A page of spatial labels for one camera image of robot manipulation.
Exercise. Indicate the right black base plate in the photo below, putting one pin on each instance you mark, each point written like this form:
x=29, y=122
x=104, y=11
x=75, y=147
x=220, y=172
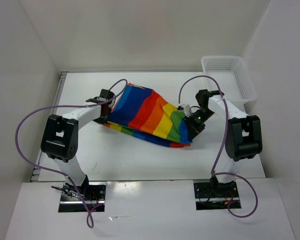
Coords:
x=218, y=199

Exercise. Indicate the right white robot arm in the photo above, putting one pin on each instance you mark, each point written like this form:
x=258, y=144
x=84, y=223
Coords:
x=243, y=138

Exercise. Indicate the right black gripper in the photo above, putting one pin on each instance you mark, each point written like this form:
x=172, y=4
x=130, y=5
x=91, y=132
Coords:
x=194, y=129

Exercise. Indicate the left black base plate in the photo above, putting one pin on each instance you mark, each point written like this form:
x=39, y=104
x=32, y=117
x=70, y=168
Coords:
x=70, y=201

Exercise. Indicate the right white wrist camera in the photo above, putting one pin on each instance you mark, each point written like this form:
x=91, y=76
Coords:
x=185, y=109

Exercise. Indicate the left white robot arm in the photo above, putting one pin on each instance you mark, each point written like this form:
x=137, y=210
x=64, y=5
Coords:
x=60, y=139

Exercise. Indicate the rainbow striped shorts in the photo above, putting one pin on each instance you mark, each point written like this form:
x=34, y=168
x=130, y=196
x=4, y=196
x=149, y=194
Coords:
x=144, y=114

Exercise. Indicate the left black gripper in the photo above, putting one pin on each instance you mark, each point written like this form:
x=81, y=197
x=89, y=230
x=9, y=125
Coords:
x=103, y=120

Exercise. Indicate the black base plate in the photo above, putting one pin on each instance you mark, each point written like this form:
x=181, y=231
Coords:
x=70, y=201
x=218, y=199

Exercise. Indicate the white plastic basket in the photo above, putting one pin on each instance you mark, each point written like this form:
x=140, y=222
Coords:
x=232, y=75

